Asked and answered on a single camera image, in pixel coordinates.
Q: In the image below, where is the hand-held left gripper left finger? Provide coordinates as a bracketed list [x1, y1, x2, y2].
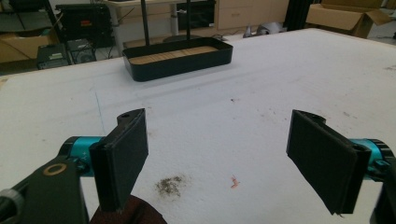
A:
[89, 107, 149, 213]

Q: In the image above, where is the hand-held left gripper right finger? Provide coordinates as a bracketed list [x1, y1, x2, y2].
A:
[286, 109, 372, 217]

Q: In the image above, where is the dark red cloth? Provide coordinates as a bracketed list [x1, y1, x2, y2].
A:
[90, 194, 168, 224]

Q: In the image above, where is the black speaker box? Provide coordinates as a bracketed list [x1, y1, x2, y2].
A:
[65, 38, 97, 65]

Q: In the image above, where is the black tray with wooden bottom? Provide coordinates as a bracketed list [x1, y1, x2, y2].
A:
[121, 36, 234, 83]

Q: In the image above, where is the black electronic device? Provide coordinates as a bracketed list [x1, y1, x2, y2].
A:
[36, 43, 70, 70]

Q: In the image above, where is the large black equipment case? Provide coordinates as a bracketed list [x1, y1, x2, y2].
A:
[55, 3, 115, 49]

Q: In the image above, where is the black stand pole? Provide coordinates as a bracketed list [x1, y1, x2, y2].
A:
[140, 0, 151, 48]
[186, 0, 192, 41]

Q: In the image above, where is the grey crumpled bag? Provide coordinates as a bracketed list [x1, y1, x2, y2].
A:
[242, 21, 286, 39]

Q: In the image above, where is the open cardboard box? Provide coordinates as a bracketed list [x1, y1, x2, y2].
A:
[305, 0, 393, 39]

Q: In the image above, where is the flat cardboard box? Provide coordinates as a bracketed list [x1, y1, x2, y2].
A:
[0, 29, 60, 64]

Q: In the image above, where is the black curtain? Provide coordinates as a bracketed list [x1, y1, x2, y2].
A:
[284, 0, 313, 32]

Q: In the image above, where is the light wooden desk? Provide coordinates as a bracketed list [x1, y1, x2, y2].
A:
[102, 0, 217, 57]

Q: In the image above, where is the light wooden cabinet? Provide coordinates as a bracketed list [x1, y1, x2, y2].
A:
[214, 0, 290, 32]

